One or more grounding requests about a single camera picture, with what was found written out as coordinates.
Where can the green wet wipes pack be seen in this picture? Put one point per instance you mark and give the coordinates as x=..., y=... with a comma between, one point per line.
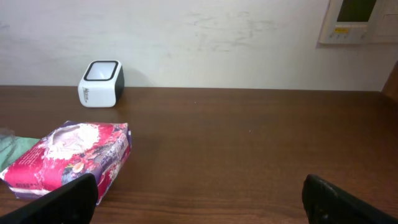
x=13, y=147

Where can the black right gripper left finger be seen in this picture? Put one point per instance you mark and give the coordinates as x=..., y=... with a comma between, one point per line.
x=74, y=202

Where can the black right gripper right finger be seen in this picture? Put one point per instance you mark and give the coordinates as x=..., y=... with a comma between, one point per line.
x=326, y=203

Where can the white barcode scanner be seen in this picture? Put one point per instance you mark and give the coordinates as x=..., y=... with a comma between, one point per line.
x=102, y=84

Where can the beige wall control panel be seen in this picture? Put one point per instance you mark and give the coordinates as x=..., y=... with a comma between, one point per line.
x=354, y=22

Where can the red purple tissue pack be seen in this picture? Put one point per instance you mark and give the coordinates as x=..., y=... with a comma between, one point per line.
x=67, y=153

